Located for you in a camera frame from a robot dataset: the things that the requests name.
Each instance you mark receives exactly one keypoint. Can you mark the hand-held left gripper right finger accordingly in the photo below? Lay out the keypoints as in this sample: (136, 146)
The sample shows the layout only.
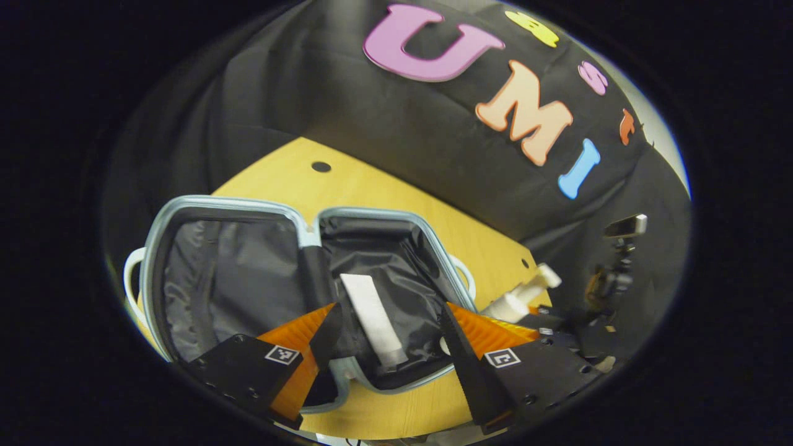
(468, 371)

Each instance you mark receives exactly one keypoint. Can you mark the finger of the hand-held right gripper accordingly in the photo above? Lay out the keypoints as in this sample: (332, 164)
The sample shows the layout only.
(557, 323)

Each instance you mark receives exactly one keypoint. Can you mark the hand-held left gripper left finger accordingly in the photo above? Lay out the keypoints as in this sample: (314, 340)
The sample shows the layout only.
(327, 337)

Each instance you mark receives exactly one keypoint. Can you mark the white squeeze tube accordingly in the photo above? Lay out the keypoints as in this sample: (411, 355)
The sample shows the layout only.
(372, 316)

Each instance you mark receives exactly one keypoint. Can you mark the white pump bottle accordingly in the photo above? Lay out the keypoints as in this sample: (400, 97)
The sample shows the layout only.
(508, 305)

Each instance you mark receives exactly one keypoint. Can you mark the light blue suitcase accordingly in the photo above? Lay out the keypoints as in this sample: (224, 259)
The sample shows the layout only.
(235, 279)

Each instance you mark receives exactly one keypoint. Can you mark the phone on tripod stand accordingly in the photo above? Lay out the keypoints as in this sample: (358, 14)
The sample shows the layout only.
(626, 226)

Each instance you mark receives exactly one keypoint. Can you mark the black backdrop cloth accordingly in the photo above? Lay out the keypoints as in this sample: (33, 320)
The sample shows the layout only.
(372, 111)

